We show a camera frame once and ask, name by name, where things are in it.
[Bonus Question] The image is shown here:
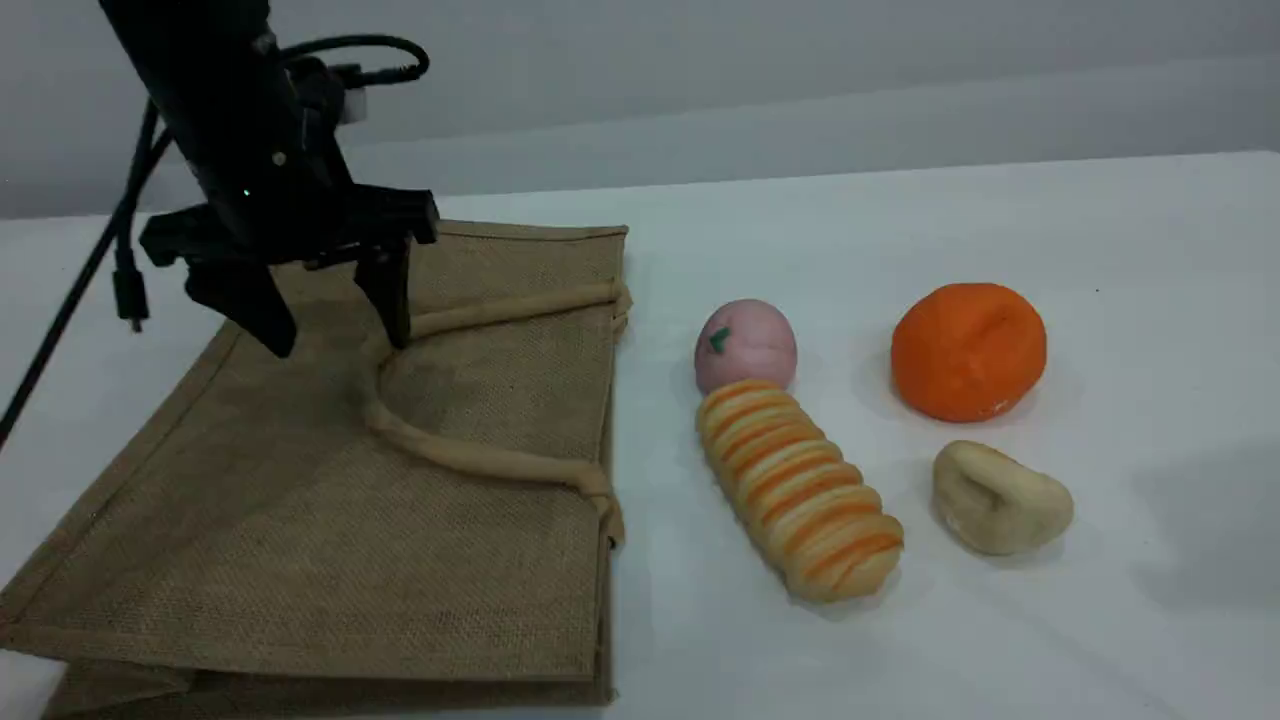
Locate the orange fruit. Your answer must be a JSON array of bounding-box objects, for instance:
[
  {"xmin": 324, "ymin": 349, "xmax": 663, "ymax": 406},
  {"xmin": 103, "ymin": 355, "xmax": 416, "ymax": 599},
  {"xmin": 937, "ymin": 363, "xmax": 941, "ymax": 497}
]
[{"xmin": 890, "ymin": 283, "xmax": 1048, "ymax": 423}]

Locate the black looped camera cable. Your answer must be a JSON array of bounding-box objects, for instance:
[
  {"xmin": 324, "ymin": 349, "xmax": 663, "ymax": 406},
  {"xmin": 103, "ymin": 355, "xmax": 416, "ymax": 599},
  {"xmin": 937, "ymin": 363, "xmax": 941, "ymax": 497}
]
[{"xmin": 278, "ymin": 33, "xmax": 433, "ymax": 91}]

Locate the pink peach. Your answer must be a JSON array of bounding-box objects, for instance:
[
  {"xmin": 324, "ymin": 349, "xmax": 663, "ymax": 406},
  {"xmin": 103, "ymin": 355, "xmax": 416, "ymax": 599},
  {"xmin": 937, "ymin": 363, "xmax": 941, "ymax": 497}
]
[{"xmin": 694, "ymin": 298, "xmax": 799, "ymax": 393}]

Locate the long black cable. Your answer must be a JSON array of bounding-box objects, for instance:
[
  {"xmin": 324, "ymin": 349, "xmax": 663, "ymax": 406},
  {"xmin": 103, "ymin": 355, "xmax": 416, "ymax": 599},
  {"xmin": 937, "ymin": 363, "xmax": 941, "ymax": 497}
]
[{"xmin": 0, "ymin": 100, "xmax": 171, "ymax": 446}]

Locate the beige bread roll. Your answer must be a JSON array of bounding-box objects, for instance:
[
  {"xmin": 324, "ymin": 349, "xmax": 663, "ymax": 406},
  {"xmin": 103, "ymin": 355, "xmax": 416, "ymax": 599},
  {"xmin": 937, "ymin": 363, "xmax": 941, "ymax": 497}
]
[{"xmin": 932, "ymin": 440, "xmax": 1076, "ymax": 556}]

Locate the brown jute bag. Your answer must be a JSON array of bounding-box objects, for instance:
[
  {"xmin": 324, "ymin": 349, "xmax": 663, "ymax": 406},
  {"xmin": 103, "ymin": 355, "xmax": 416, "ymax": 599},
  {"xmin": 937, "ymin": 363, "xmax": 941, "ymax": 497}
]
[{"xmin": 0, "ymin": 220, "xmax": 633, "ymax": 720}]

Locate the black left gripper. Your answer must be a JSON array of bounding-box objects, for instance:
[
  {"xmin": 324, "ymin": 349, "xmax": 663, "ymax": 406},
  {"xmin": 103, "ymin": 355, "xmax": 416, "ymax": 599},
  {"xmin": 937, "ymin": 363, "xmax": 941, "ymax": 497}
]
[{"xmin": 138, "ymin": 125, "xmax": 441, "ymax": 359}]

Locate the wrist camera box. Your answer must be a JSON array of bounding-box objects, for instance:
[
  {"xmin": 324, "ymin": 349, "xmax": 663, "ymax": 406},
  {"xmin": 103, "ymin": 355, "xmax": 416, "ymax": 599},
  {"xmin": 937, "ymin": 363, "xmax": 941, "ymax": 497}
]
[{"xmin": 295, "ymin": 55, "xmax": 369, "ymax": 129}]

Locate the long striped bread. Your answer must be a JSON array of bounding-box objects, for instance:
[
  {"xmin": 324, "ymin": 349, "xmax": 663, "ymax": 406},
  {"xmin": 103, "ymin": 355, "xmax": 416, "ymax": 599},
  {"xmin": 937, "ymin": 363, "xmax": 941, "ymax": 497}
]
[{"xmin": 697, "ymin": 378, "xmax": 906, "ymax": 603}]

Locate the black cable with loose plug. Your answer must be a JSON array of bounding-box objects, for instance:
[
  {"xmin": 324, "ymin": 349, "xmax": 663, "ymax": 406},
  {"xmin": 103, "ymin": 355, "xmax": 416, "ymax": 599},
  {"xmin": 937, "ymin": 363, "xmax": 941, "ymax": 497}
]
[{"xmin": 110, "ymin": 100, "xmax": 166, "ymax": 333}]

